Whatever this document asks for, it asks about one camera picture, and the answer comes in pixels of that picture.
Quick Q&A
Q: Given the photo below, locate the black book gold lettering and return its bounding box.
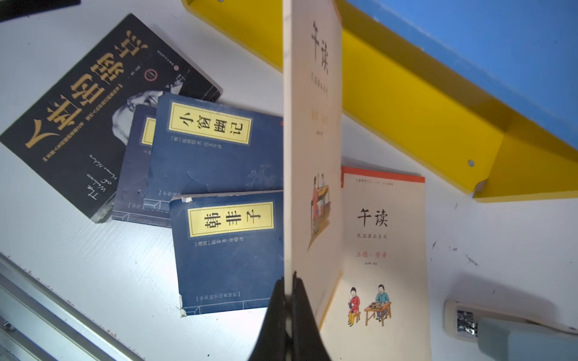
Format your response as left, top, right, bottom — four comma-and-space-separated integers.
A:
1, 14, 221, 224

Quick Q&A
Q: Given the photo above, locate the yellow pink blue bookshelf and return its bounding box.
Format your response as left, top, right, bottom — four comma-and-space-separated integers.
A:
180, 0, 578, 203

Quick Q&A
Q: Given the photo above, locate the dark blue book upper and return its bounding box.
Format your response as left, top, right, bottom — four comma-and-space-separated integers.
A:
144, 94, 283, 211

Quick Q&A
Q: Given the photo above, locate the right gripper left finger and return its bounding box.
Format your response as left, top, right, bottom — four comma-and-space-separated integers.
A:
248, 278, 286, 361

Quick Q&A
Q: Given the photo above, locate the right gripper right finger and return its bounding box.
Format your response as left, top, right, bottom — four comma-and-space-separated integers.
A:
289, 272, 331, 361

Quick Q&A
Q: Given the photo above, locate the dark blue book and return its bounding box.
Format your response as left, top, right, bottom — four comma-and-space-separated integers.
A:
169, 190, 284, 317
144, 94, 283, 211

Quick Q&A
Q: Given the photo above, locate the dark blue book hidden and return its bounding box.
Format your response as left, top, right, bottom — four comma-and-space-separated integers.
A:
112, 105, 171, 228

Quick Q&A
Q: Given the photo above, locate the light blue stapler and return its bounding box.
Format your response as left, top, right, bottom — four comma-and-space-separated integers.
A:
443, 300, 577, 360

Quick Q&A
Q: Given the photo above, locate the beige book orange border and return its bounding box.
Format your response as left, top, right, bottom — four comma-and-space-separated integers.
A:
321, 167, 431, 360

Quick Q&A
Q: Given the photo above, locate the beige book yellow border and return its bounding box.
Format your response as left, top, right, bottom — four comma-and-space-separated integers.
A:
282, 1, 343, 326

